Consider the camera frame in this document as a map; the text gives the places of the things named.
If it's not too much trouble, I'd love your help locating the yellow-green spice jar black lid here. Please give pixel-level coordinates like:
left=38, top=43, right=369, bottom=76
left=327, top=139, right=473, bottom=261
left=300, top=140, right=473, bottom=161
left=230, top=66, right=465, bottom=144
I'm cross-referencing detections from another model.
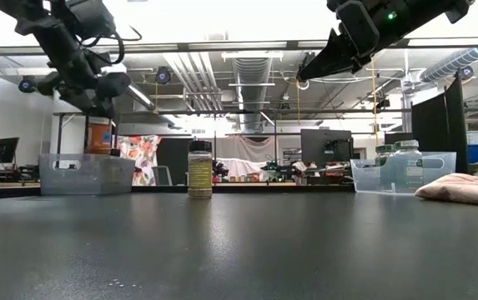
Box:
left=187, top=139, right=214, bottom=199

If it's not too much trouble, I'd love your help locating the black desk monitor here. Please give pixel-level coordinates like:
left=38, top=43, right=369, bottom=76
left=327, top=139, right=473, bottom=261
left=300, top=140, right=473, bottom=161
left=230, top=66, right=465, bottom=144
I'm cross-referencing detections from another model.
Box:
left=299, top=127, right=354, bottom=170

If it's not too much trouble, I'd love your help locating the black monitor on arm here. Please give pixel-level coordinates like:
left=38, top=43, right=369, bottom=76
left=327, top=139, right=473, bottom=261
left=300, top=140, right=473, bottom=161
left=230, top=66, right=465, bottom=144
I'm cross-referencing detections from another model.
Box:
left=0, top=136, right=21, bottom=164

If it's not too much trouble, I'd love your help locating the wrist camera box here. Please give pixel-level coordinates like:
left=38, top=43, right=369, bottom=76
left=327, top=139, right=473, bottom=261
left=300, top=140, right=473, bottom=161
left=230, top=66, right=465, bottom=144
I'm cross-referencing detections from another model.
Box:
left=335, top=0, right=380, bottom=58
left=61, top=0, right=118, bottom=42

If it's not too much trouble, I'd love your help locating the grey corrugated ceiling duct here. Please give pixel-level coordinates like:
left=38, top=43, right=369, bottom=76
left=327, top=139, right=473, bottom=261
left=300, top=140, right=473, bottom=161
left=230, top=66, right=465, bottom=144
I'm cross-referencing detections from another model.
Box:
left=232, top=56, right=273, bottom=133

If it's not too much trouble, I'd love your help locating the silver flexible air duct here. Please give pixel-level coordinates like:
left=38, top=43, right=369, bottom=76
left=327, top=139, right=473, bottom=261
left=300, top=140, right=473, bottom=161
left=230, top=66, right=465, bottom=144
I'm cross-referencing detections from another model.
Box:
left=420, top=28, right=478, bottom=83

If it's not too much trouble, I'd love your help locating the orange spice jar black lid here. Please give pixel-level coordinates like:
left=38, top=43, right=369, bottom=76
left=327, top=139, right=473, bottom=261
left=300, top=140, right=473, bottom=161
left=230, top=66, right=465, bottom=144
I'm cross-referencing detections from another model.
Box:
left=86, top=116, right=113, bottom=156

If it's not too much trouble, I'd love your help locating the grey office chair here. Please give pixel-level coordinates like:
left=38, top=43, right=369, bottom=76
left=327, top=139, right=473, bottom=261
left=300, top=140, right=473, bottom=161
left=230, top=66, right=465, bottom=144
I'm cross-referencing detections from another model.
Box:
left=151, top=165, right=173, bottom=187

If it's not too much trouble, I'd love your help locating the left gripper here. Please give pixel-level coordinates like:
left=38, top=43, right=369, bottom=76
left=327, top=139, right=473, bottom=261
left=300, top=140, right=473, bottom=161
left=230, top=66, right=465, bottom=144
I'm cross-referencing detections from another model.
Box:
left=36, top=68, right=132, bottom=120

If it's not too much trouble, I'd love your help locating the silver overhead frame beam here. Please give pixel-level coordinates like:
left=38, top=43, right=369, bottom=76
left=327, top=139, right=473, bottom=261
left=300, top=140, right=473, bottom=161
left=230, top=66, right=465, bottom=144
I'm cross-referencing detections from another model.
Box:
left=0, top=39, right=478, bottom=58

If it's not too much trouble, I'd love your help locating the pink folded cloth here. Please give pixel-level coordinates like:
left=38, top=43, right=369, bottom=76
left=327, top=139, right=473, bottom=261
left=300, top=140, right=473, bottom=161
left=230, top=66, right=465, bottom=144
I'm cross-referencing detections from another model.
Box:
left=414, top=172, right=478, bottom=208

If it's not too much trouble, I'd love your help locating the black table mat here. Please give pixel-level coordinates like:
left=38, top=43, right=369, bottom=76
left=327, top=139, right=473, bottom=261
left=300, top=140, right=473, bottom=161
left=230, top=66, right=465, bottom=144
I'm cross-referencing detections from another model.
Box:
left=0, top=189, right=478, bottom=300

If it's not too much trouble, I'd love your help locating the floral cloth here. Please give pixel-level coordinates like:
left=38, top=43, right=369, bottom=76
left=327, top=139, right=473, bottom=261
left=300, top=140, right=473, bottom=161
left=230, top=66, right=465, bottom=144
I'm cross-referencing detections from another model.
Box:
left=115, top=133, right=163, bottom=187

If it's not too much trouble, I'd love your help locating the smoky grey plastic bin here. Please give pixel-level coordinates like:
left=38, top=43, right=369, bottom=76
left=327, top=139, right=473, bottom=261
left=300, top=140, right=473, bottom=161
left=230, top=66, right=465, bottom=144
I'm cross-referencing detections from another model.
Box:
left=38, top=152, right=136, bottom=197

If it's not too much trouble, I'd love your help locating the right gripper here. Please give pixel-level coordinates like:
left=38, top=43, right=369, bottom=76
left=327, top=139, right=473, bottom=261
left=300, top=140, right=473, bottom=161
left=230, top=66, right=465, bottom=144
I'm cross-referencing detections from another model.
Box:
left=296, top=0, right=421, bottom=83

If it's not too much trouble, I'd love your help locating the clear plastic bin with handles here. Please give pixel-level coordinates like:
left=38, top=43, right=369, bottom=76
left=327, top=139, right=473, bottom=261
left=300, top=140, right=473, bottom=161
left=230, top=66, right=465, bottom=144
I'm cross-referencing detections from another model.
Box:
left=350, top=151, right=458, bottom=196

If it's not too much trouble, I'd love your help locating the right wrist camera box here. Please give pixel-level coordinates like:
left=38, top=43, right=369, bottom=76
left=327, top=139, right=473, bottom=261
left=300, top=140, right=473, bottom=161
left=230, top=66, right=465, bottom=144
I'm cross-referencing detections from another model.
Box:
left=335, top=0, right=380, bottom=58

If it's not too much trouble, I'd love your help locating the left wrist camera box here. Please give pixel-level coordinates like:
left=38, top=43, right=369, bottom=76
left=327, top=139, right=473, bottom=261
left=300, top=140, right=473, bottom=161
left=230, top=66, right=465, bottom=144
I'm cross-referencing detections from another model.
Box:
left=61, top=0, right=118, bottom=42

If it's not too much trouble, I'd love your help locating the black partition panel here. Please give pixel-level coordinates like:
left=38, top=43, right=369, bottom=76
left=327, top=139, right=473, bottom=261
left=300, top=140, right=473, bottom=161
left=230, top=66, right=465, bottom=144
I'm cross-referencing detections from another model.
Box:
left=410, top=68, right=470, bottom=175

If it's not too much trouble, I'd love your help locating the green lid spice jar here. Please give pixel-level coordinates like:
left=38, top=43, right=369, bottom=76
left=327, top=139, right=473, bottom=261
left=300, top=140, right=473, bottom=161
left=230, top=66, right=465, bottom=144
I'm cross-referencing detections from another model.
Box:
left=374, top=143, right=396, bottom=191
left=392, top=139, right=425, bottom=193

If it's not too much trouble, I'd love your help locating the grey hanging sheet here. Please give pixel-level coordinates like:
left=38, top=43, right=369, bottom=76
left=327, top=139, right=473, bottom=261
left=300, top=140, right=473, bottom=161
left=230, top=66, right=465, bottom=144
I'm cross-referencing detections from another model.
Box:
left=215, top=134, right=276, bottom=162

